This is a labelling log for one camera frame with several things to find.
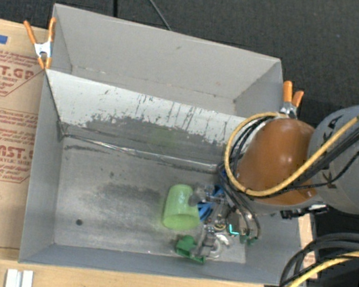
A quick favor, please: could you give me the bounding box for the black cylinder on white bracket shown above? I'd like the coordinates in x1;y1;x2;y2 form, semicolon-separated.
278;197;331;228

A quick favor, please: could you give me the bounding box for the light green plastic cup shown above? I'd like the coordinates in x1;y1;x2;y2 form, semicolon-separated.
160;181;207;235

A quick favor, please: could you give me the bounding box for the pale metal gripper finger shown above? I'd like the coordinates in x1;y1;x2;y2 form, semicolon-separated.
188;182;217;212
191;224;217;263

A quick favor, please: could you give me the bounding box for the grey metal bin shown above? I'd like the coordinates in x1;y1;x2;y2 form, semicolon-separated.
7;3;349;287

